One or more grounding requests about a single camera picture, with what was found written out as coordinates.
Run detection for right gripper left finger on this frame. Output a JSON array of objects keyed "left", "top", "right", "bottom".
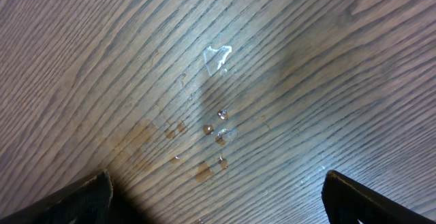
[{"left": 1, "top": 170, "right": 113, "bottom": 224}]

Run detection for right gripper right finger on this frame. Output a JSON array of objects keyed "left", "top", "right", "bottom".
[{"left": 322, "top": 170, "right": 435, "bottom": 224}]

